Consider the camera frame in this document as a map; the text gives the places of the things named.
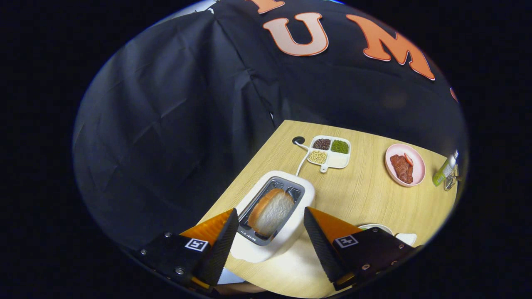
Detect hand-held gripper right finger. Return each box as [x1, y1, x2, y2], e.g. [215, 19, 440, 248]
[303, 206, 418, 291]

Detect silver bottle with green label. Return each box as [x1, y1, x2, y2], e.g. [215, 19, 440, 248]
[432, 149, 459, 186]

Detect white toaster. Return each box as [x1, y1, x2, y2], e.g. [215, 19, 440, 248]
[230, 170, 315, 264]

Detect round white plate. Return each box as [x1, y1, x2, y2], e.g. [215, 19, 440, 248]
[358, 223, 394, 236]

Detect pink plate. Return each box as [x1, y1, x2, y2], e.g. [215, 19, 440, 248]
[385, 143, 426, 187]

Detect metal wire utensil holder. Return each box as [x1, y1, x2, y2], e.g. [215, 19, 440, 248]
[443, 164, 460, 191]

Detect toasted bread slice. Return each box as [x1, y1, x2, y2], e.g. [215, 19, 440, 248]
[248, 188, 295, 238]

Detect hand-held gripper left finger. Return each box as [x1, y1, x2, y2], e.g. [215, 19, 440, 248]
[132, 208, 240, 293]

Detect black backdrop cloth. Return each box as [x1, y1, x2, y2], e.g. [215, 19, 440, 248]
[73, 0, 468, 250]

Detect white divided dish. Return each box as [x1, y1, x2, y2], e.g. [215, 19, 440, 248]
[307, 135, 351, 173]

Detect white toaster cable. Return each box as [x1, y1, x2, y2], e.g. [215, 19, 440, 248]
[294, 141, 311, 176]

